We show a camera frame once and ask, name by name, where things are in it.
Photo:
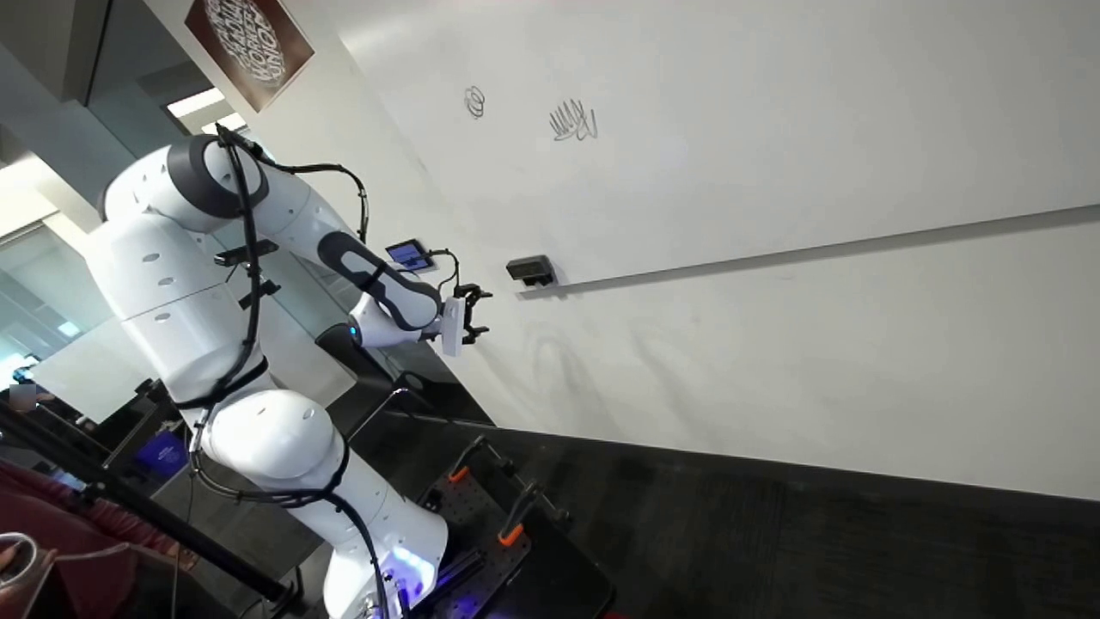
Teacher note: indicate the white wall whiteboard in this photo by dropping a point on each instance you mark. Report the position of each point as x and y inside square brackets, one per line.
[803, 125]

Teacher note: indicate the brown framed wall picture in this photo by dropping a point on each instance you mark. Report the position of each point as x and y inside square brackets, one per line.
[247, 47]

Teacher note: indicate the black whiteboard duster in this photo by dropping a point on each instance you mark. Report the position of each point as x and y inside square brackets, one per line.
[531, 268]

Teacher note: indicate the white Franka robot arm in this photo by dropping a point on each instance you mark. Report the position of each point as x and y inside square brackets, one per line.
[172, 288]

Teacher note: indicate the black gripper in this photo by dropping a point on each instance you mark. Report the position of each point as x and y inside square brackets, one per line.
[463, 317]

